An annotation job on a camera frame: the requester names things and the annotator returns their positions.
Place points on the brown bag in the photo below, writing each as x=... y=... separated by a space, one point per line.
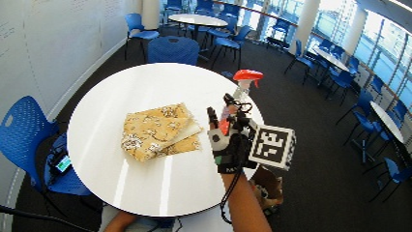
x=268 y=187

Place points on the white cube of black markers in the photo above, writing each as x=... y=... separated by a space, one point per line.
x=272 y=146

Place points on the white round table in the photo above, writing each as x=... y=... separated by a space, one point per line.
x=198 y=20

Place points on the group of blue chairs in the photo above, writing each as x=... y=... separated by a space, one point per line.
x=343 y=79

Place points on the clear spray bottle red trigger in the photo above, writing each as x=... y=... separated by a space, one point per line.
x=247 y=75

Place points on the blue plastic chair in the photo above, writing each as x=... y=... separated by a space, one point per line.
x=136 y=23
x=23 y=129
x=172 y=50
x=396 y=174
x=231 y=42

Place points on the black device with lit screen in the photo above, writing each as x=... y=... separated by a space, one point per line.
x=62 y=163

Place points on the yellow floral cloth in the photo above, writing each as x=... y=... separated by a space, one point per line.
x=152 y=132

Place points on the white column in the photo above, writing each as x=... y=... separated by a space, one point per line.
x=151 y=13
x=307 y=22

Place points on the white long table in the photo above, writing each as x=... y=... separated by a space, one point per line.
x=386 y=121
x=331 y=58

